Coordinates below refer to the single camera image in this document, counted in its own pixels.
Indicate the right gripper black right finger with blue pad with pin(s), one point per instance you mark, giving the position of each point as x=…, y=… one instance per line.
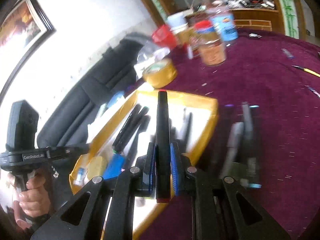
x=191, y=181

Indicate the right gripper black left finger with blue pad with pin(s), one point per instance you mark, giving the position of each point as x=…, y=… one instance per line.
x=138, y=181

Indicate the black marker red caps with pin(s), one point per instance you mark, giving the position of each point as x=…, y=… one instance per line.
x=163, y=158

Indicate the black marker green cap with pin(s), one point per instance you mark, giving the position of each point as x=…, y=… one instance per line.
x=129, y=127

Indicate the bare left hand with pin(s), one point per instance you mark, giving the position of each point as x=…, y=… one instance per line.
x=30, y=209

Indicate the yellow tray white inside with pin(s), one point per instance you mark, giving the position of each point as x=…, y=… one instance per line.
x=103, y=130

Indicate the black white marker blue end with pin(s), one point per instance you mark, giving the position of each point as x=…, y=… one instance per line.
x=253, y=166

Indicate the grey gel pen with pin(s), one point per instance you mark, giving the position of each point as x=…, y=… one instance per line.
x=233, y=144

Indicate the yellow tape roll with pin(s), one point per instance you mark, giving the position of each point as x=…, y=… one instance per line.
x=160, y=73

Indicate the jar with red lid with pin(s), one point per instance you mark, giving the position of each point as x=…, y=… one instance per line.
x=209, y=43

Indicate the red plastic basket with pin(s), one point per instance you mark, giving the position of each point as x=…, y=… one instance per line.
x=164, y=37

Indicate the pen in clear wrapper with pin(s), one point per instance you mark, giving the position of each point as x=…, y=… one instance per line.
x=314, y=91

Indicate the small blue clear cap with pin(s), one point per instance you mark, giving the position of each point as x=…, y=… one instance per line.
x=287, y=53

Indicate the bottle with blue label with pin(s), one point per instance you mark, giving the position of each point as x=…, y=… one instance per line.
x=222, y=19

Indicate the yellow black pen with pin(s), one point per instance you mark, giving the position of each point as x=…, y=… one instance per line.
x=307, y=70

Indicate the framed wall picture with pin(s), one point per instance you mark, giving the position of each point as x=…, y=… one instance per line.
x=23, y=31

